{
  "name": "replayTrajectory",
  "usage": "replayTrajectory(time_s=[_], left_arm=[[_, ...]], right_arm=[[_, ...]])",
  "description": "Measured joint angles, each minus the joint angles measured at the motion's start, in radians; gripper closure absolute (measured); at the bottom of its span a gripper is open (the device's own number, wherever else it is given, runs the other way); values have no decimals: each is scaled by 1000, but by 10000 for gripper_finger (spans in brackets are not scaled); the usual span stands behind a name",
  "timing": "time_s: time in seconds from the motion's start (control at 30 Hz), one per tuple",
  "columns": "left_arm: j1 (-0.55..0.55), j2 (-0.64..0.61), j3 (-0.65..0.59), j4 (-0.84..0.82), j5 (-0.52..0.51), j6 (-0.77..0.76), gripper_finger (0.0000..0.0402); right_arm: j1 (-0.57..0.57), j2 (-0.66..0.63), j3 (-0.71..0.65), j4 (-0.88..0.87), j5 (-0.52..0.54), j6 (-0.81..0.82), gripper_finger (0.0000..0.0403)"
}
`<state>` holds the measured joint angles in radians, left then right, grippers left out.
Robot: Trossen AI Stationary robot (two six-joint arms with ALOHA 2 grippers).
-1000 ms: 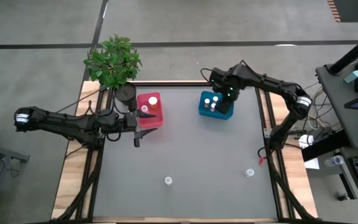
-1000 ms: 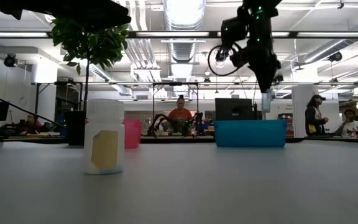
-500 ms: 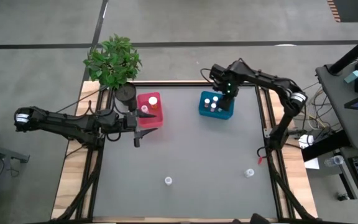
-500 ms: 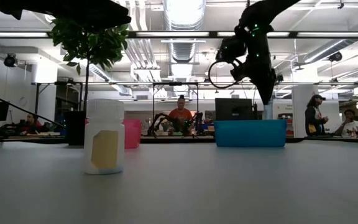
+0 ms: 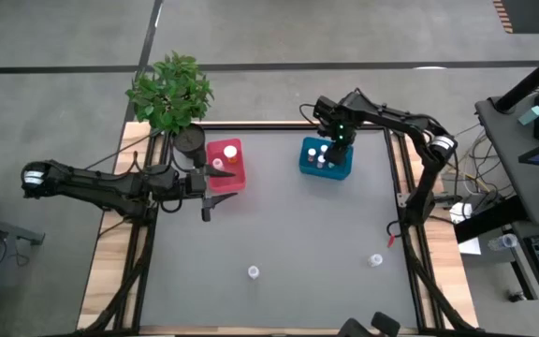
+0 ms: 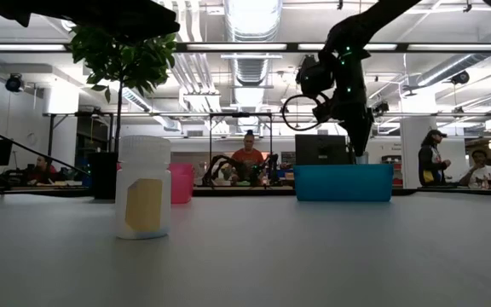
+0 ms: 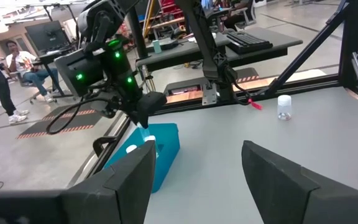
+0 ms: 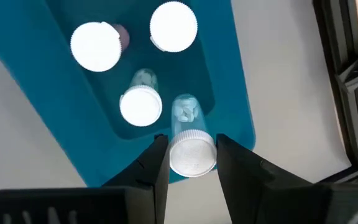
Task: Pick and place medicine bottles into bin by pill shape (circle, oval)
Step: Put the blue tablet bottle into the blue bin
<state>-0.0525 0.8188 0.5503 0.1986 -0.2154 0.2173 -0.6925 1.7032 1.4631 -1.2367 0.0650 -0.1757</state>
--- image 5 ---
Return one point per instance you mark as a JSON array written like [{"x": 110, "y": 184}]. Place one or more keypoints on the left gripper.
[{"x": 195, "y": 183}]

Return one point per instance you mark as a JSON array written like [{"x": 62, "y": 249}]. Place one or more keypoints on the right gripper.
[{"x": 342, "y": 133}]

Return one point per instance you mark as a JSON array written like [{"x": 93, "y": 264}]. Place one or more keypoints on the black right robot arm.
[{"x": 391, "y": 117}]

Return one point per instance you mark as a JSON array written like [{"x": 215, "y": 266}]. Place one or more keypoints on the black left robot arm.
[{"x": 101, "y": 187}]

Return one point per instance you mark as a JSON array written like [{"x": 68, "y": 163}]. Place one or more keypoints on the red plastic bin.
[{"x": 227, "y": 180}]

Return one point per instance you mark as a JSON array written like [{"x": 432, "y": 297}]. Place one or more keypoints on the blue plastic bin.
[{"x": 325, "y": 173}]

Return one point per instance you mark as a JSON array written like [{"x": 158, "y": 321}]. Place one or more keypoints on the black plant pot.
[{"x": 189, "y": 139}]

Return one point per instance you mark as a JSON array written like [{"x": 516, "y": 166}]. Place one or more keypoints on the red clip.
[{"x": 391, "y": 240}]

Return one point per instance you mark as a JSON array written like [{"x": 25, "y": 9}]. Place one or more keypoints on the green leafy plant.
[{"x": 171, "y": 93}]

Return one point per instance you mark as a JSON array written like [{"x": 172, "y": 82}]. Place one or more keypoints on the white paper sheet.
[{"x": 470, "y": 247}]

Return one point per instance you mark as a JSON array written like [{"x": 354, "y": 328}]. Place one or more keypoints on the black lower desk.
[{"x": 489, "y": 217}]

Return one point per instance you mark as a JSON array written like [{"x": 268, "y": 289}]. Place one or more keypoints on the dark grey side desk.
[{"x": 508, "y": 154}]

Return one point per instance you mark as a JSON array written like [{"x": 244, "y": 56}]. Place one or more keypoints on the black rounded object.
[{"x": 385, "y": 324}]

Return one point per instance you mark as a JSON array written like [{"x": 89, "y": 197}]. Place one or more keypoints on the clear water bottle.
[{"x": 503, "y": 242}]

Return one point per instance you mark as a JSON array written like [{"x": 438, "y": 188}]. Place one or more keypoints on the small teal box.
[{"x": 530, "y": 115}]

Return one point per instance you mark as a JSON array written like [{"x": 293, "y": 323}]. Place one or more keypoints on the black stand pole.
[{"x": 531, "y": 79}]

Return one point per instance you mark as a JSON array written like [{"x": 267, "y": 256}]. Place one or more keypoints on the small black floor object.
[{"x": 516, "y": 296}]

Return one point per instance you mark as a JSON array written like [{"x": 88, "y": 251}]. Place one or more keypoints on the black floor mat striped edge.
[{"x": 529, "y": 14}]

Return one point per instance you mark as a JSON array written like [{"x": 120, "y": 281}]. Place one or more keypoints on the black aluminium table frame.
[{"x": 260, "y": 125}]

